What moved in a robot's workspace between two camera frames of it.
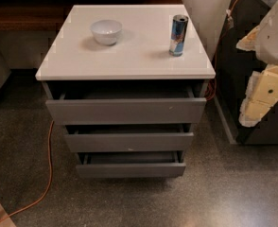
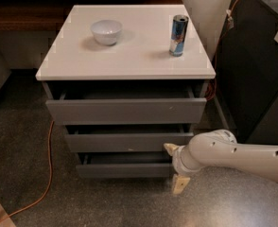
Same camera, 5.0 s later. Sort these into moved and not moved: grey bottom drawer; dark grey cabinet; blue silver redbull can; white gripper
Moved: white gripper
Not moved: blue silver redbull can; dark grey cabinet; grey bottom drawer
